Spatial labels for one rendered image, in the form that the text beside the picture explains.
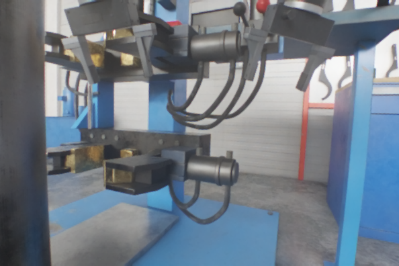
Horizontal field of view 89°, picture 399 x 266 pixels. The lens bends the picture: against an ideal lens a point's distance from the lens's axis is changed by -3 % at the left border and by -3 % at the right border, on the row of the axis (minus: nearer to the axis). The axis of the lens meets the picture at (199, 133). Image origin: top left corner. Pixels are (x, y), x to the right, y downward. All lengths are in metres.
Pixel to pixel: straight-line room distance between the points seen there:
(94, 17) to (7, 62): 0.26
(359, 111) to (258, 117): 1.74
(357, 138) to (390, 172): 0.58
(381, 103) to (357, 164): 0.57
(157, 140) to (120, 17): 0.65
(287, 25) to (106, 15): 0.35
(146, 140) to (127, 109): 2.51
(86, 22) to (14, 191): 0.44
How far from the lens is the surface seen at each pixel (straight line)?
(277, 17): 0.47
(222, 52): 0.80
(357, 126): 1.05
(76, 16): 0.52
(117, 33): 0.78
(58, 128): 3.52
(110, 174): 0.78
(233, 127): 2.73
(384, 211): 1.65
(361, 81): 1.06
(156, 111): 1.27
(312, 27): 0.51
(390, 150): 1.58
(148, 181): 0.75
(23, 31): 0.70
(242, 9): 0.63
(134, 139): 1.10
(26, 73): 0.68
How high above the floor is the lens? 0.69
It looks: 4 degrees down
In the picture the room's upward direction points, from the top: 2 degrees clockwise
